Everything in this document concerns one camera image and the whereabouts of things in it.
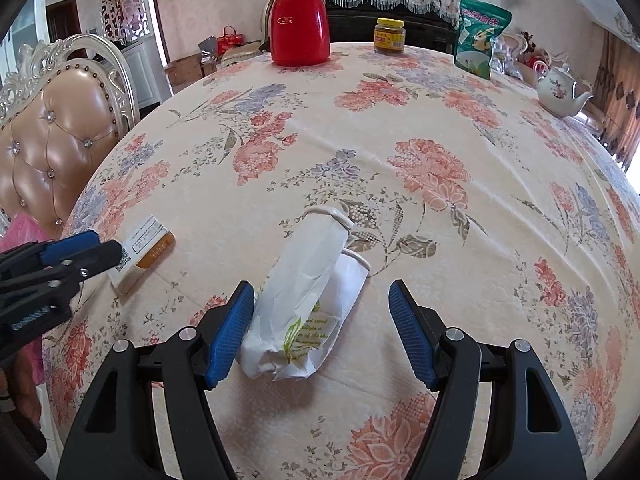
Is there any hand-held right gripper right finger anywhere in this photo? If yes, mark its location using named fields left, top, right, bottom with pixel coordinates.
left=389, top=279, right=588, bottom=480

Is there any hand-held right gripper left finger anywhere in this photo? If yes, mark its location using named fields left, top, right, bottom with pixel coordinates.
left=56, top=280, right=256, bottom=480

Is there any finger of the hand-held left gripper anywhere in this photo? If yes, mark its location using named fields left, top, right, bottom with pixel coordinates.
left=0, top=230, right=101, bottom=281
left=45, top=239, right=124, bottom=291

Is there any white carton with orange stripe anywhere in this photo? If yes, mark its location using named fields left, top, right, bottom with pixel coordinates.
left=111, top=214, right=176, bottom=295

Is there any pink lined waste bin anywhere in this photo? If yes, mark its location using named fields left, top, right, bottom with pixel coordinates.
left=0, top=210, right=51, bottom=386

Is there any crushed white paper cup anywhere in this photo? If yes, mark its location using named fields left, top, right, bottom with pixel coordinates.
left=240, top=205, right=353, bottom=381
left=272, top=252, right=371, bottom=381

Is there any person's left hand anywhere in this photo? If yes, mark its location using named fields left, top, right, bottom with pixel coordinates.
left=0, top=347, right=43, bottom=433

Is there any ornate tan leather chair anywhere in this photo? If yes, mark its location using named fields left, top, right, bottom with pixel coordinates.
left=0, top=34, right=137, bottom=241

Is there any brown cardboard box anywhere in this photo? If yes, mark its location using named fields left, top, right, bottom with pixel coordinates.
left=165, top=55, right=203, bottom=93

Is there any floral tablecloth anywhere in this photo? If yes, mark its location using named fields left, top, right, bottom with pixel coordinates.
left=42, top=40, right=640, bottom=480

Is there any white lattice partition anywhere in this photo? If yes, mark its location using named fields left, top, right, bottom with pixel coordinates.
left=97, top=0, right=161, bottom=46

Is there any red gift bag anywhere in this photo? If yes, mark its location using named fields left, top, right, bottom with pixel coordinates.
left=216, top=26, right=246, bottom=56

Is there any white cushioned side chair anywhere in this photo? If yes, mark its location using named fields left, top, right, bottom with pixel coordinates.
left=220, top=10, right=273, bottom=68

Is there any white floral teapot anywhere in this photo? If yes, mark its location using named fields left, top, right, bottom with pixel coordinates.
left=535, top=64, right=595, bottom=118

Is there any yellow lid glass jar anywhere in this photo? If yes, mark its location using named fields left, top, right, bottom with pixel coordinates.
left=374, top=17, right=406, bottom=56

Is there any green snack bag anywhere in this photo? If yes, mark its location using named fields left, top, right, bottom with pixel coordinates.
left=453, top=0, right=512, bottom=81

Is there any dark upright piano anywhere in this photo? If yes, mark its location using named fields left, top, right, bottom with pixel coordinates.
left=327, top=7, right=458, bottom=53

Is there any red thermos flask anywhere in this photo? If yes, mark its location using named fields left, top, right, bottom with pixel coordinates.
left=269, top=0, right=331, bottom=67

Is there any brown patterned curtain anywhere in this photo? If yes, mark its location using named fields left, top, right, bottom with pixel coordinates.
left=597, top=30, right=640, bottom=171

